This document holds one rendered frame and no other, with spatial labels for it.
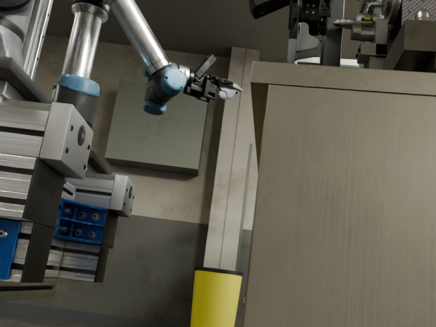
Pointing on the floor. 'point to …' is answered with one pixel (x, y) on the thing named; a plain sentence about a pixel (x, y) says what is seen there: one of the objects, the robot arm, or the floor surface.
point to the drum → (215, 297)
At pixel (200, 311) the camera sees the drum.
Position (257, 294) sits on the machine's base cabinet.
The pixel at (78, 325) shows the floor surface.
